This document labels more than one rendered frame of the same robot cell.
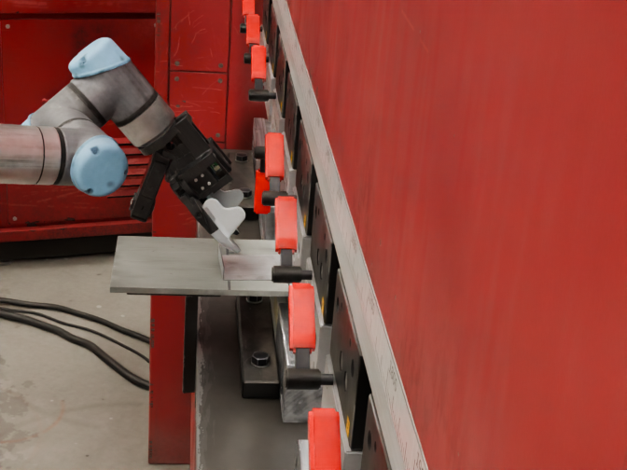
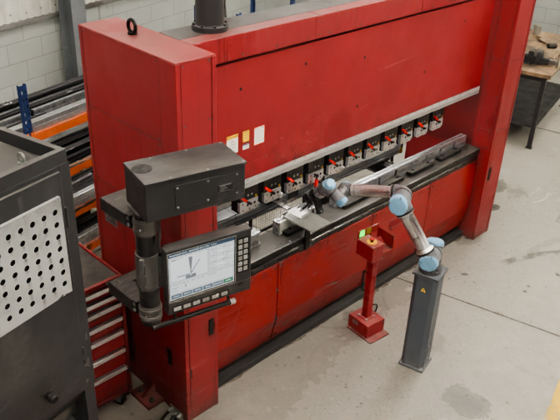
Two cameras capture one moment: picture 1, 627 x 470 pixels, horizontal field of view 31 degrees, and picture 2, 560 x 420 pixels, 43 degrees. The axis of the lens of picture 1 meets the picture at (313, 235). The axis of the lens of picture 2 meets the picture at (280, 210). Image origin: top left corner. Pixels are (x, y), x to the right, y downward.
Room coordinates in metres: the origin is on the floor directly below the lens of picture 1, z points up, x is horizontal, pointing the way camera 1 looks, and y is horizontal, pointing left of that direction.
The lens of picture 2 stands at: (4.24, 3.23, 3.36)
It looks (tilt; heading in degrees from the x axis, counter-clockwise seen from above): 30 degrees down; 231
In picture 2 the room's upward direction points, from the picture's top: 2 degrees clockwise
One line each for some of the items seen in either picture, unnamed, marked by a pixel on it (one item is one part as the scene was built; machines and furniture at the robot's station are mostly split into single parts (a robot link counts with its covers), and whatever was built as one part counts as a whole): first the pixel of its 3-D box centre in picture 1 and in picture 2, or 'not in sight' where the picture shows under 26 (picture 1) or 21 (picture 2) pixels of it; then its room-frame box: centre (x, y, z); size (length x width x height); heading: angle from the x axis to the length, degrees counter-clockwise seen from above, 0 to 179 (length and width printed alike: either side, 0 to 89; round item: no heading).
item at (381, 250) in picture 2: not in sight; (375, 242); (1.09, 0.36, 0.75); 0.20 x 0.16 x 0.18; 1
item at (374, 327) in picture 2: not in sight; (368, 323); (1.09, 0.39, 0.06); 0.25 x 0.20 x 0.12; 91
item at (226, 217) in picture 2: not in sight; (300, 186); (1.22, -0.32, 0.93); 2.30 x 0.14 x 0.10; 7
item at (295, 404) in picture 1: (295, 325); (296, 217); (1.52, 0.02, 0.92); 0.39 x 0.06 x 0.10; 7
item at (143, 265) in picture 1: (200, 265); (307, 219); (1.56, 0.17, 1.00); 0.26 x 0.18 x 0.01; 97
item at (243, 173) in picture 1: (242, 184); not in sight; (2.17, 0.16, 0.89); 0.30 x 0.05 x 0.03; 7
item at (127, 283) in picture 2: not in sight; (154, 282); (2.83, 0.46, 1.18); 0.40 x 0.24 x 0.07; 7
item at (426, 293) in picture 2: not in sight; (422, 317); (1.05, 0.83, 0.39); 0.18 x 0.18 x 0.77; 21
